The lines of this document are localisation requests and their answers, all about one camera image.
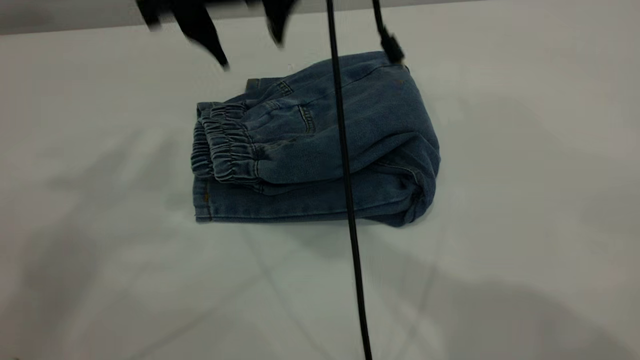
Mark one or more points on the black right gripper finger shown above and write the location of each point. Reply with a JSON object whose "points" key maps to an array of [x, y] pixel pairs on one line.
{"points": [[200, 25], [280, 15]]}

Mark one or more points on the blue denim pants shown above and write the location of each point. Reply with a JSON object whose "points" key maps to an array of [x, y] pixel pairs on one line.
{"points": [[300, 165]]}

